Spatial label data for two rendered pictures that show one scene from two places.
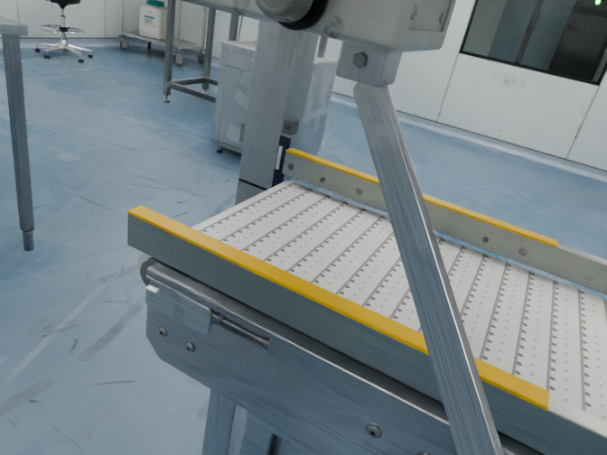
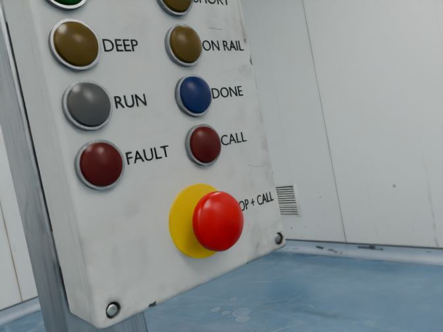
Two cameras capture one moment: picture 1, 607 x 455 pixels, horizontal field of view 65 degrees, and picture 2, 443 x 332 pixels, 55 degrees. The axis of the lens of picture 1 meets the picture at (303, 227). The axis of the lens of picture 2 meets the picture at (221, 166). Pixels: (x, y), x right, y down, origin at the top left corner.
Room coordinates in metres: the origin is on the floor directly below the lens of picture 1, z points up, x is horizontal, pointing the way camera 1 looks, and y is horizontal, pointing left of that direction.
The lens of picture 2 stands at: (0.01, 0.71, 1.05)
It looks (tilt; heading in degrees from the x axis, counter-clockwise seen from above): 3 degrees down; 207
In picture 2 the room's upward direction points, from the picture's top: 11 degrees counter-clockwise
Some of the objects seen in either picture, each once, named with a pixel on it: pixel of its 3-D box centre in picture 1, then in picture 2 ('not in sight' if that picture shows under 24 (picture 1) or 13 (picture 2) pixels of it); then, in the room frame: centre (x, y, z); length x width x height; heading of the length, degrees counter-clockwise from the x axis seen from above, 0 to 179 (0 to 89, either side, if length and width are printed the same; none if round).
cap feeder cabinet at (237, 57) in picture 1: (273, 106); not in sight; (3.37, 0.39, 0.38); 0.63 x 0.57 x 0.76; 68
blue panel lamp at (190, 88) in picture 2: not in sight; (195, 95); (-0.26, 0.56, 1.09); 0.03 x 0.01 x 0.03; 157
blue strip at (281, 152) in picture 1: (274, 204); not in sight; (0.62, 0.05, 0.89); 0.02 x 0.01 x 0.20; 67
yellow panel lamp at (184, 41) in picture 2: not in sight; (185, 44); (-0.26, 0.56, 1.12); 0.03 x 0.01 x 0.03; 157
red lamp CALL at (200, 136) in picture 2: not in sight; (205, 144); (-0.26, 0.56, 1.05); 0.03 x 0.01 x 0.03; 157
